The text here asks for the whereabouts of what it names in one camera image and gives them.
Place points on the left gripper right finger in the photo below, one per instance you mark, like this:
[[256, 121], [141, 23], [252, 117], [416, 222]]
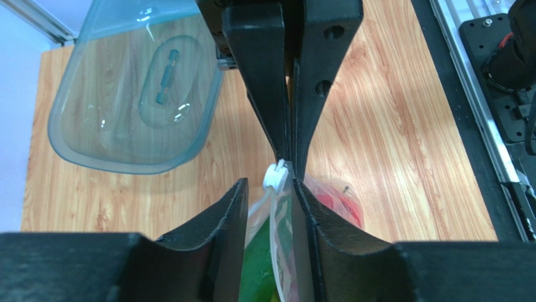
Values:
[[340, 262]]

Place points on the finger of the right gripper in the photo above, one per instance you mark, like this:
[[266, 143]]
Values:
[[255, 34], [327, 30]]

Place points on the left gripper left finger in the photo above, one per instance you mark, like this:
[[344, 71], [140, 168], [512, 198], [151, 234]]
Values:
[[200, 260]]

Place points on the green cucumber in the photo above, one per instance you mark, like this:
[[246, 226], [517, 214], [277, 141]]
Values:
[[258, 281]]

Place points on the red apple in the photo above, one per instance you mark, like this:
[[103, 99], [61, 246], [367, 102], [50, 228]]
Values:
[[339, 197]]

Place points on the clear polka dot zip bag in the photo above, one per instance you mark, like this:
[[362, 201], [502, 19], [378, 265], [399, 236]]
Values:
[[277, 184]]

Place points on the grey transparent plastic container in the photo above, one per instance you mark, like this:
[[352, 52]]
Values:
[[140, 89]]

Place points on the left aluminium frame post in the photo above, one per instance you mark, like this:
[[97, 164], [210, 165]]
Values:
[[33, 14]]

